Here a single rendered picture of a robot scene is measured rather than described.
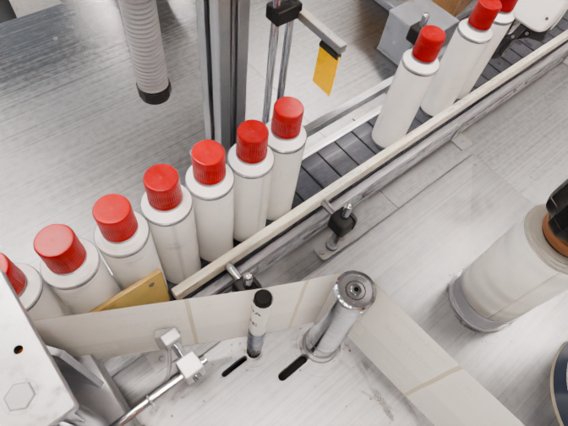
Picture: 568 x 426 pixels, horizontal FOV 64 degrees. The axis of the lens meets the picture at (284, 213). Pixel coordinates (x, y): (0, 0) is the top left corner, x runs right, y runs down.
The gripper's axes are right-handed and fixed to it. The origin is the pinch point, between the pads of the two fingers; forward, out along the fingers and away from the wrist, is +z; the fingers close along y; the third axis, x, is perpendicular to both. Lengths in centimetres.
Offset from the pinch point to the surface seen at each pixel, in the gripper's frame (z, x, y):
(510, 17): -6.5, -11.4, 1.8
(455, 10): 2.3, 12.4, -15.7
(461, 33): -3.0, -19.6, -0.3
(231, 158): 10, -58, 0
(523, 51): 1.7, 14.4, 0.7
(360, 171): 15.7, -34.6, 4.1
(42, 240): 13, -77, 0
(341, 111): 10.7, -34.4, -3.4
